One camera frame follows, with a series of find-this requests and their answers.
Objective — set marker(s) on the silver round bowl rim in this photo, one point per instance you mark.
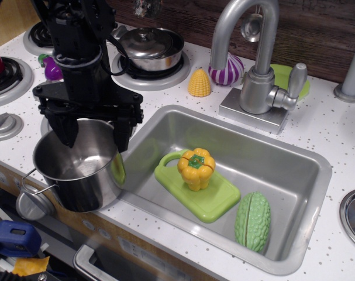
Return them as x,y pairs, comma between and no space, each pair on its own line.
347,214

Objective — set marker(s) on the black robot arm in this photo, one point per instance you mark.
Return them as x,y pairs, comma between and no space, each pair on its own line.
79,31

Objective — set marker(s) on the front right stove burner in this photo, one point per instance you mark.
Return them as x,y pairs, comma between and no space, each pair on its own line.
45,126

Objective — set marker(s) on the silver oven front knob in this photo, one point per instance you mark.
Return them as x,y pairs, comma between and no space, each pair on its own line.
33,206

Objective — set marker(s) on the green plastic cutting board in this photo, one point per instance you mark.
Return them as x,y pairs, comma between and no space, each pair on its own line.
208,204

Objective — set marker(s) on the back left stove burner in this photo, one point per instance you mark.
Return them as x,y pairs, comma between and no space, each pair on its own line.
37,40

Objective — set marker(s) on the silver sink basin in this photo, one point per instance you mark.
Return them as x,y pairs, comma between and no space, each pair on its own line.
293,180

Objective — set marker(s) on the hanging silver ladle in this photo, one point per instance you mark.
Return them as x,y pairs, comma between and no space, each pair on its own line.
251,25

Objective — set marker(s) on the silver countertop knob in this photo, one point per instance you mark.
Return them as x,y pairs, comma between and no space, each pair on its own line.
10,126

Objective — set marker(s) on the stainless steel pot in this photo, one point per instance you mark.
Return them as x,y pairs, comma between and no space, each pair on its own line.
86,177

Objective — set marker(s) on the green toy bitter gourd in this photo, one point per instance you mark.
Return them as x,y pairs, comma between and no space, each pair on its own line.
252,223

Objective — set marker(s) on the yellow cloth piece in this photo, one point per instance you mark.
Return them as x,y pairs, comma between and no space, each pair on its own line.
30,266

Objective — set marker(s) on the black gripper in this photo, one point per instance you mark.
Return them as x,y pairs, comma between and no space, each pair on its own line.
111,103

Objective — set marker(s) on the silver oven door handle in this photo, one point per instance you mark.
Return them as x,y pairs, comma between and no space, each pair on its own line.
82,262

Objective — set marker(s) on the back right stove burner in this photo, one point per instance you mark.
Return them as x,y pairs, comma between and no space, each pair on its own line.
146,84

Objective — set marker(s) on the purple striped toy onion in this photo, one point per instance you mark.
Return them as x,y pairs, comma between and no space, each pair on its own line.
233,71

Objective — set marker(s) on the purple toy eggplant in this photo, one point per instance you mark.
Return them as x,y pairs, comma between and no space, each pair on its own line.
52,72

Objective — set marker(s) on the yellow toy bell pepper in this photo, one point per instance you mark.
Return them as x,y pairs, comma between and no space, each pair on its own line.
196,168

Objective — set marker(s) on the green plastic plate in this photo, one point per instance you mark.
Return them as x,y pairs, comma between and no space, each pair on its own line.
282,73

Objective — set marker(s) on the yellow toy corn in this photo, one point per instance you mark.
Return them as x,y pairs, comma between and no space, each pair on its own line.
199,84

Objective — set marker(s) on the stove burner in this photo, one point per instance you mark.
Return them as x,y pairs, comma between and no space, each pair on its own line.
146,84
37,40
45,126
16,79

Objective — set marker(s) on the blue clamp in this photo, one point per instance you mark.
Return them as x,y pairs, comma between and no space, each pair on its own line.
19,239

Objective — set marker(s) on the steel pan with lid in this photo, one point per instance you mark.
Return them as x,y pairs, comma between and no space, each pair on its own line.
148,49

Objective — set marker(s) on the silver toy faucet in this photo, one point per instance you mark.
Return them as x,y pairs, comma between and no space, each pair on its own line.
260,103

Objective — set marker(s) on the front left stove burner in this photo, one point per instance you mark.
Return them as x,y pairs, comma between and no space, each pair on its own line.
16,79

